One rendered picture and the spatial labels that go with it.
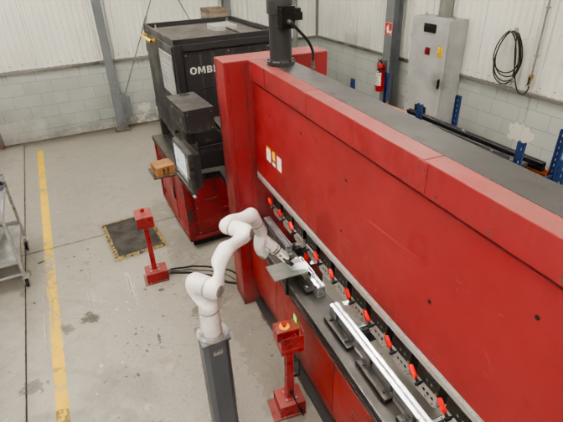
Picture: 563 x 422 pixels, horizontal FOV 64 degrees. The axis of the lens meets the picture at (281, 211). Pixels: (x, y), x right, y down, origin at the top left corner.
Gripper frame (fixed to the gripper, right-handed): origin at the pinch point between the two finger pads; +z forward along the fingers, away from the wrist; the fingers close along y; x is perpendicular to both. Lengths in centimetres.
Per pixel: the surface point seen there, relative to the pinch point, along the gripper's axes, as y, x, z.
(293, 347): -48, 30, 20
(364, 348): -82, -12, 22
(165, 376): 15, 148, 15
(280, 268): 1.8, 9.3, 0.2
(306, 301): -23.9, 8.1, 17.6
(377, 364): -95, -14, 24
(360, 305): -78, -30, -3
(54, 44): 638, 158, -212
